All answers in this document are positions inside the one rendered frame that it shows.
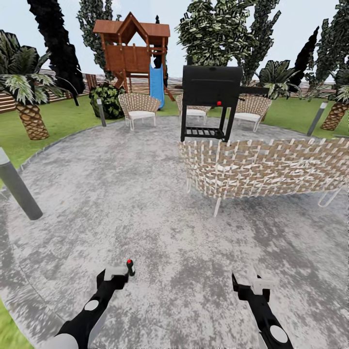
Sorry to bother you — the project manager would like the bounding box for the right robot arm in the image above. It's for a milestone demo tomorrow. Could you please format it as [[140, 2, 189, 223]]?
[[232, 274, 293, 349]]

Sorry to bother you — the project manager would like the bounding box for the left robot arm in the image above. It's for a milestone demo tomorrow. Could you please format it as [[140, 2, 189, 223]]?
[[42, 267, 129, 349]]

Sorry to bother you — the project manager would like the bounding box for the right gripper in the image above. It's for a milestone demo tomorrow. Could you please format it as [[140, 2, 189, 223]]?
[[232, 274, 270, 312]]

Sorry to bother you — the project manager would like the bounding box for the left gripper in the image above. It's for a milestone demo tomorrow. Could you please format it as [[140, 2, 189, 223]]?
[[96, 270, 129, 295]]

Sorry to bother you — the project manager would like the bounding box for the pesticide atomizer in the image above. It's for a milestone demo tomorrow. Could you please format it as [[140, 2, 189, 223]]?
[[126, 260, 135, 276]]

